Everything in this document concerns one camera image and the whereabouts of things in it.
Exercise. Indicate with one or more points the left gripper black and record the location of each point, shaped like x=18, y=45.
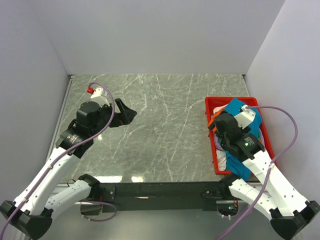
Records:
x=124, y=118

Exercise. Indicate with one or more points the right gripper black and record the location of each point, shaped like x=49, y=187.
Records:
x=246, y=130

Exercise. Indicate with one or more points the teal t shirt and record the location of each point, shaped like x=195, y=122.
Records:
x=232, y=163

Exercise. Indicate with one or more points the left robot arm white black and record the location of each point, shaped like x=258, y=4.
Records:
x=33, y=211

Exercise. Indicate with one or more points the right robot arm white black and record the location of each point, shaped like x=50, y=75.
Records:
x=287, y=210

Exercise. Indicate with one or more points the orange t shirt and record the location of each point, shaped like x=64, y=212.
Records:
x=212, y=121

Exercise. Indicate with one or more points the lavender t shirt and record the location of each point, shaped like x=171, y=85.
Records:
x=217, y=143

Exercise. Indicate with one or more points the red plastic bin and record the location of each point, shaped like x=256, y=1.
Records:
x=212, y=102

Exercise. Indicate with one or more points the white t shirt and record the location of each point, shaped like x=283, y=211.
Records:
x=220, y=155

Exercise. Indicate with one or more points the black base bar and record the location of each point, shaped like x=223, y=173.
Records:
x=152, y=196

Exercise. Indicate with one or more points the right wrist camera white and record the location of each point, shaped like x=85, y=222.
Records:
x=245, y=117

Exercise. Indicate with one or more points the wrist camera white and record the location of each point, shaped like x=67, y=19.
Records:
x=245, y=117
x=98, y=95

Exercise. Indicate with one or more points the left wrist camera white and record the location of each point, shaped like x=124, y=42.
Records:
x=98, y=95

